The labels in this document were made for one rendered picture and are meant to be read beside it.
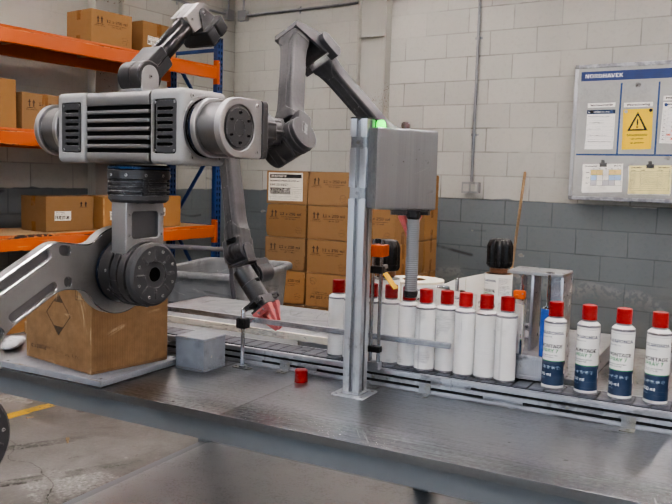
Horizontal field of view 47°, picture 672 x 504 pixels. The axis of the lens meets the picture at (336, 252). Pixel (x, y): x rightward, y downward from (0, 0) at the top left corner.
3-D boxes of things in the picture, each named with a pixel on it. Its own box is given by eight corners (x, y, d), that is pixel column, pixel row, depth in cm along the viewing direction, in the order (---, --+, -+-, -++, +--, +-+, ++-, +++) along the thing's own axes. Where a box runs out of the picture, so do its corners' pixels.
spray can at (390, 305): (399, 360, 205) (402, 283, 203) (398, 365, 200) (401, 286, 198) (380, 359, 206) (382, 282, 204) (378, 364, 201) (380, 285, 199)
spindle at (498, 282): (513, 326, 252) (518, 238, 249) (505, 331, 244) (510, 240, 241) (486, 323, 256) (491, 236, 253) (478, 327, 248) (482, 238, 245)
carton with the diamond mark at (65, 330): (167, 359, 212) (168, 260, 209) (91, 375, 193) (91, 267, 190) (101, 342, 230) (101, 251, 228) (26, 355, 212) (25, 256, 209)
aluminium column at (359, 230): (366, 392, 192) (375, 118, 186) (358, 396, 188) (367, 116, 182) (350, 389, 194) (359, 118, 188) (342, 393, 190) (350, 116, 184)
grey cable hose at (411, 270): (420, 297, 188) (423, 210, 186) (414, 298, 185) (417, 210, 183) (406, 295, 190) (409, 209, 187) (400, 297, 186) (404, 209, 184)
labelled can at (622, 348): (632, 397, 177) (638, 307, 175) (629, 402, 172) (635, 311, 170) (609, 393, 179) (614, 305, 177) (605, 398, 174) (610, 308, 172)
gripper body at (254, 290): (281, 296, 223) (268, 275, 225) (261, 301, 214) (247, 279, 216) (266, 308, 226) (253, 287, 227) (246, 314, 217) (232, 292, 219)
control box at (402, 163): (436, 210, 188) (439, 130, 187) (374, 209, 181) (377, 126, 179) (413, 208, 197) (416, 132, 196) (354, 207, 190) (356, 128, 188)
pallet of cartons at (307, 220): (439, 350, 622) (446, 175, 608) (398, 371, 549) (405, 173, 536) (309, 332, 677) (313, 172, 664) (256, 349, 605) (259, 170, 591)
